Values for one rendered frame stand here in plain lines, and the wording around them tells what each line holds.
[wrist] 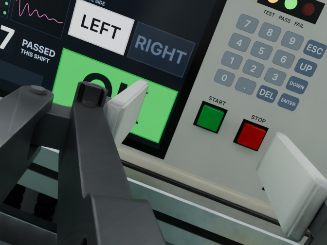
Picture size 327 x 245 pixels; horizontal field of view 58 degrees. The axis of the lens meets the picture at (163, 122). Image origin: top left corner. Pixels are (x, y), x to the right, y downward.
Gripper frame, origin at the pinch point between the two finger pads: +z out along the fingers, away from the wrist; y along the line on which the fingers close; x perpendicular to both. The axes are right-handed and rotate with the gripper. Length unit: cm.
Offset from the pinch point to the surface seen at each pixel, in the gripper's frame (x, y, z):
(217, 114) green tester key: -0.1, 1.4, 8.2
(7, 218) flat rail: -15.0, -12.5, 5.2
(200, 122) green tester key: -1.2, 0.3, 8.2
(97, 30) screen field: 2.7, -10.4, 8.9
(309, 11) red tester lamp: 9.7, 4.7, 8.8
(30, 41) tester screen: -0.1, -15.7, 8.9
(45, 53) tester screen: -0.6, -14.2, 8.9
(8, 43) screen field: -1.0, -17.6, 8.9
